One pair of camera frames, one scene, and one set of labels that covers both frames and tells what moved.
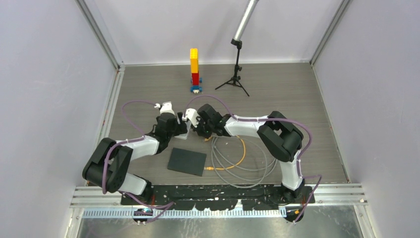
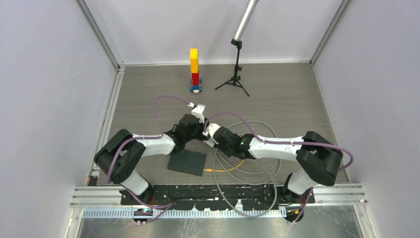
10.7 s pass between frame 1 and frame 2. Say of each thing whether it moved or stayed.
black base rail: stayed
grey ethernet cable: moved
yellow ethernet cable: moved
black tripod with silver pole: stayed
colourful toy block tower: stayed
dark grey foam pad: stayed
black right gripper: moved
